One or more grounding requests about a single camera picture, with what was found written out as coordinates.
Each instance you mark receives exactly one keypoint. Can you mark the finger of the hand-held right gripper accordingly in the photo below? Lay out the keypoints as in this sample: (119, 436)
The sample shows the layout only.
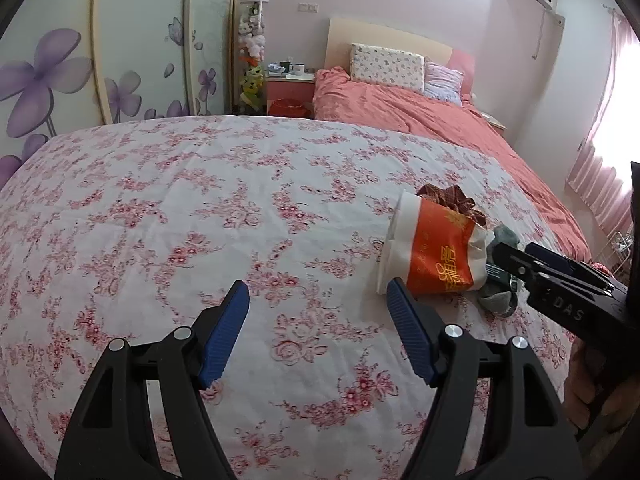
(515, 262)
(550, 255)

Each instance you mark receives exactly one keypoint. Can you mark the orange and white bag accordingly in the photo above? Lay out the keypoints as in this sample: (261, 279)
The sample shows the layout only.
(440, 250)

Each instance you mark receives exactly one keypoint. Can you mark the pink nightstand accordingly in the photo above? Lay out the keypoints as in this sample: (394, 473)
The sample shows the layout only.
(290, 92)
(495, 121)

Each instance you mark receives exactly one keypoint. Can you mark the beige and pink headboard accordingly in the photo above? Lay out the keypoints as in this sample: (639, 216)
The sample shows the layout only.
(380, 35)

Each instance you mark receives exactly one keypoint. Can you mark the red plaid scrunchie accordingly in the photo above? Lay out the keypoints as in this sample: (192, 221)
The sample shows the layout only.
(450, 197)

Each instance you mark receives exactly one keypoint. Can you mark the grey sock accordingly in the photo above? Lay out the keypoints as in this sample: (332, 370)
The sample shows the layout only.
(492, 300)

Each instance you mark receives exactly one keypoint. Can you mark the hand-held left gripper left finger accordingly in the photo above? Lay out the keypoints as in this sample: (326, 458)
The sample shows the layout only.
(225, 330)

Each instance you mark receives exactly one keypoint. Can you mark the pink curtain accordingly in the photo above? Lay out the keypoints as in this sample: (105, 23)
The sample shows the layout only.
(605, 160)

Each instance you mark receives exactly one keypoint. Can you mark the plush toy display tube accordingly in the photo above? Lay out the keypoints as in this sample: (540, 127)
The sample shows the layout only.
(250, 35)

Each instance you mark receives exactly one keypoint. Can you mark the white mug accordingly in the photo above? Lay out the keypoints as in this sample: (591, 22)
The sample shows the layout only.
(298, 68)

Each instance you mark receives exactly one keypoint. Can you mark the person's right hand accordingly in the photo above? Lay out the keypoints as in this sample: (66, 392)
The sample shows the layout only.
(585, 385)

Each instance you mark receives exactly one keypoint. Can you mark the white wall socket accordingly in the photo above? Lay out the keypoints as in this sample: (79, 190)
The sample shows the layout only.
(307, 8)

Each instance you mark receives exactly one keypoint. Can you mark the green plush toy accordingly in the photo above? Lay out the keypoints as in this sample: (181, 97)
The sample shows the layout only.
(251, 82)

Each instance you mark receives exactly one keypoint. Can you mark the bed with salmon duvet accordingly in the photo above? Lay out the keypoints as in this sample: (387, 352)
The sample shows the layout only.
(450, 125)

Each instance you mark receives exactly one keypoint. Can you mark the floral print pillow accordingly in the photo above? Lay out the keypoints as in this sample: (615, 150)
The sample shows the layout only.
(385, 65)

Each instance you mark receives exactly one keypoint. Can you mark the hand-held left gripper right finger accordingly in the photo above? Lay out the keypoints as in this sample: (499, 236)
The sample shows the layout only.
(410, 325)

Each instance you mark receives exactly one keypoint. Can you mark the pink striped pillow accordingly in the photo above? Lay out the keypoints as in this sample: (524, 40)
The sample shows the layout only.
(442, 82)

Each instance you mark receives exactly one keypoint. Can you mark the wardrobe with purple flowers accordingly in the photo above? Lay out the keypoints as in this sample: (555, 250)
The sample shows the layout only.
(140, 35)

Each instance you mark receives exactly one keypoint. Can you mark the red bag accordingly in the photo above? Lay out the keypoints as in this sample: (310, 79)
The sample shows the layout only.
(287, 108)

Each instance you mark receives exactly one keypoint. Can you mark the dark mug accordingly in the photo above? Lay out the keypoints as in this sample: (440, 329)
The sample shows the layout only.
(285, 67)

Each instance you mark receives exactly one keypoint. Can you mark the pink floral tablecloth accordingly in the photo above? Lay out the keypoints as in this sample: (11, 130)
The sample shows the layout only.
(200, 210)

